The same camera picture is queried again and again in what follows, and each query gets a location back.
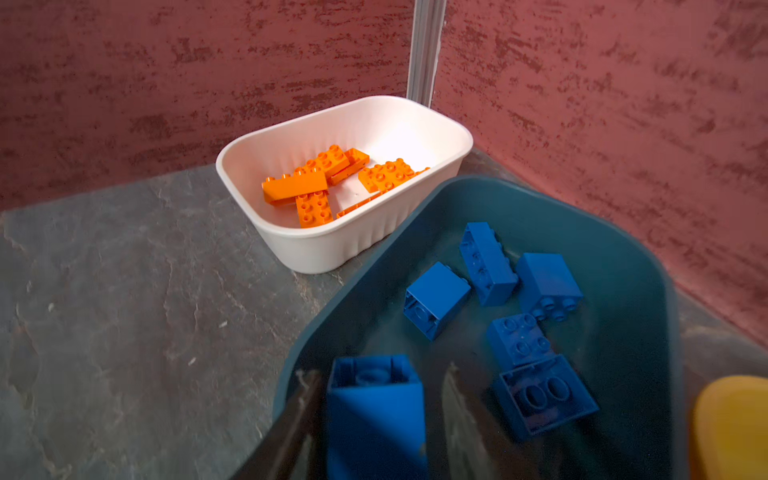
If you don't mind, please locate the yellow plastic bin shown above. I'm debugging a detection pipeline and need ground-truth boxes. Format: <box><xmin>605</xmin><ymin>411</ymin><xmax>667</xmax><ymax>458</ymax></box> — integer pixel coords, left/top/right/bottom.
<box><xmin>690</xmin><ymin>375</ymin><xmax>768</xmax><ymax>479</ymax></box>

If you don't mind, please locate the blue lego front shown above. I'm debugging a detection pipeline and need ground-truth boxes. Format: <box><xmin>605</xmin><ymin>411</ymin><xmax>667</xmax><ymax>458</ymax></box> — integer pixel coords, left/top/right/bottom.
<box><xmin>325</xmin><ymin>355</ymin><xmax>428</xmax><ymax>479</ymax></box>

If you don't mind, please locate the orange lego brick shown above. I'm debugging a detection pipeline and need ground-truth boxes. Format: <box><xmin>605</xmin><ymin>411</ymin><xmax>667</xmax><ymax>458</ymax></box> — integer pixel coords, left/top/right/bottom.
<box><xmin>262</xmin><ymin>171</ymin><xmax>328</xmax><ymax>205</ymax></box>
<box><xmin>328</xmin><ymin>148</ymin><xmax>370</xmax><ymax>186</ymax></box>
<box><xmin>358</xmin><ymin>158</ymin><xmax>418</xmax><ymax>193</ymax></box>

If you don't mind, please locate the orange lego top brick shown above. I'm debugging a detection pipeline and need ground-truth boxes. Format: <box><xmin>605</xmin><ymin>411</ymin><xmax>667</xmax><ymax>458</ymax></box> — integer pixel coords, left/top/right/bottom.
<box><xmin>358</xmin><ymin>158</ymin><xmax>418</xmax><ymax>193</ymax></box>

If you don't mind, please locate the orange lego long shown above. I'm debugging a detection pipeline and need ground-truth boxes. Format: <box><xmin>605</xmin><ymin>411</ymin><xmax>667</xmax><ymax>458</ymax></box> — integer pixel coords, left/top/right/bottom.
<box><xmin>295</xmin><ymin>145</ymin><xmax>351</xmax><ymax>179</ymax></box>

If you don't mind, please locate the white plastic bin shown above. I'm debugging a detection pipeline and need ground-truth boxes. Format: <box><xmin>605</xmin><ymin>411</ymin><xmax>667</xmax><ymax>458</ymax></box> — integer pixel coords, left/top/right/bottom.
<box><xmin>215</xmin><ymin>94</ymin><xmax>475</xmax><ymax>275</ymax></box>

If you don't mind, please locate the blue lego brick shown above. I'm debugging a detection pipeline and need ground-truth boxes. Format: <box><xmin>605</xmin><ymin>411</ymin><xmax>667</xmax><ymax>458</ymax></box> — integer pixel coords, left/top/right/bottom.
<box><xmin>516</xmin><ymin>253</ymin><xmax>584</xmax><ymax>322</ymax></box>

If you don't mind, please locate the blue lego long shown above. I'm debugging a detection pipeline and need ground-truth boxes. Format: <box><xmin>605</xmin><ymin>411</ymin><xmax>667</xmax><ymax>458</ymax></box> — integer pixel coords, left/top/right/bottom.
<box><xmin>459</xmin><ymin>222</ymin><xmax>519</xmax><ymax>307</ymax></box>

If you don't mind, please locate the orange lego brick studs up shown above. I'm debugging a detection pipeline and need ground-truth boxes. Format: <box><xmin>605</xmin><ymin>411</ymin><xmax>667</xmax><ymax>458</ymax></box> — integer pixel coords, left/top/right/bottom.
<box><xmin>295</xmin><ymin>190</ymin><xmax>333</xmax><ymax>228</ymax></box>

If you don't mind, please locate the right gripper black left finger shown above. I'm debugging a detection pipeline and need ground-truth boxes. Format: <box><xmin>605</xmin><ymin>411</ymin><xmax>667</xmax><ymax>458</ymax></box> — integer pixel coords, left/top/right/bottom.
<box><xmin>231</xmin><ymin>370</ymin><xmax>326</xmax><ymax>479</ymax></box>

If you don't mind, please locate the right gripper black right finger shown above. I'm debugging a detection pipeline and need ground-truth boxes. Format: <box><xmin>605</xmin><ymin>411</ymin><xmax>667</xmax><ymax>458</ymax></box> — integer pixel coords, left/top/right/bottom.
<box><xmin>441</xmin><ymin>363</ymin><xmax>564</xmax><ymax>479</ymax></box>

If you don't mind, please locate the dark teal plastic bin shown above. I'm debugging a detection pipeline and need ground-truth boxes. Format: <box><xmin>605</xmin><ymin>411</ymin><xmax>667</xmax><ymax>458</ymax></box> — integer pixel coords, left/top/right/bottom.
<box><xmin>272</xmin><ymin>175</ymin><xmax>685</xmax><ymax>480</ymax></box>

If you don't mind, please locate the aluminium corner post left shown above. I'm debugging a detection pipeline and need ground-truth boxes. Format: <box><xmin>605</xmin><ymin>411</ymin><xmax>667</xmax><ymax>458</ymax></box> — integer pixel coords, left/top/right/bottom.
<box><xmin>406</xmin><ymin>0</ymin><xmax>447</xmax><ymax>107</ymax></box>

